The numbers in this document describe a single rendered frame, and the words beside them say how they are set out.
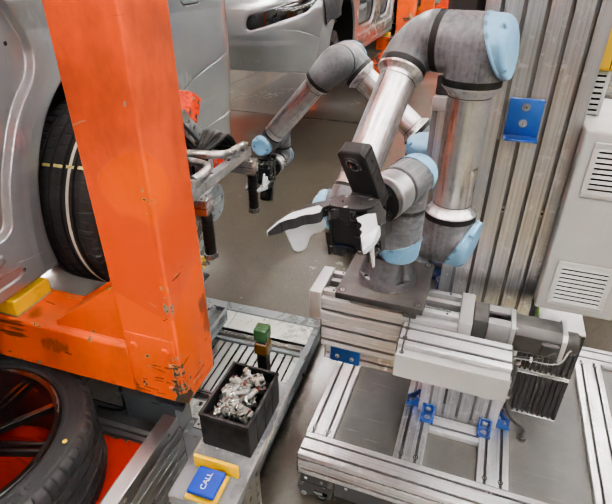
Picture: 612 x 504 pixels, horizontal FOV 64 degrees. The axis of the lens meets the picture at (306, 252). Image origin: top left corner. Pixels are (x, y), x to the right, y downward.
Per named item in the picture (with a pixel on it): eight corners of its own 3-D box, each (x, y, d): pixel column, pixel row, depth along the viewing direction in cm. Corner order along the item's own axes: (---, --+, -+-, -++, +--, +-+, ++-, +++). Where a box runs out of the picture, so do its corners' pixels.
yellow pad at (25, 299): (17, 283, 153) (12, 269, 150) (53, 291, 149) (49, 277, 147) (-20, 308, 142) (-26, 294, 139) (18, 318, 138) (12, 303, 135)
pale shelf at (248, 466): (242, 378, 154) (241, 371, 152) (293, 390, 149) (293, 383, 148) (168, 502, 119) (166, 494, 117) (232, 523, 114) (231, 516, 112)
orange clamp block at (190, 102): (178, 121, 174) (183, 97, 175) (198, 123, 172) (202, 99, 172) (167, 114, 167) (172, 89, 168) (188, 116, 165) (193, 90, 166)
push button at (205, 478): (201, 470, 122) (200, 464, 121) (227, 478, 120) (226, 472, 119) (187, 495, 116) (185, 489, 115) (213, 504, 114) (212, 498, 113)
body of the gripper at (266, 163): (250, 163, 181) (263, 152, 191) (252, 185, 185) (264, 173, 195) (270, 165, 179) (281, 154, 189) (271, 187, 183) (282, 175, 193)
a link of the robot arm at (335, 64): (349, 68, 153) (264, 165, 183) (361, 62, 162) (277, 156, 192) (324, 40, 153) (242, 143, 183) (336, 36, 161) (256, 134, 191)
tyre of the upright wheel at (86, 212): (145, 265, 212) (159, 108, 203) (194, 274, 205) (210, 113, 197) (16, 290, 149) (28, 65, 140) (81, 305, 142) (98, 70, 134)
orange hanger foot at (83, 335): (30, 319, 163) (-3, 227, 145) (169, 352, 149) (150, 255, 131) (-12, 352, 149) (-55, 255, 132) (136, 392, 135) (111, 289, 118)
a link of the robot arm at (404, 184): (415, 170, 78) (369, 166, 82) (402, 179, 74) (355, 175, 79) (415, 214, 81) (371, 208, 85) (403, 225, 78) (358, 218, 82)
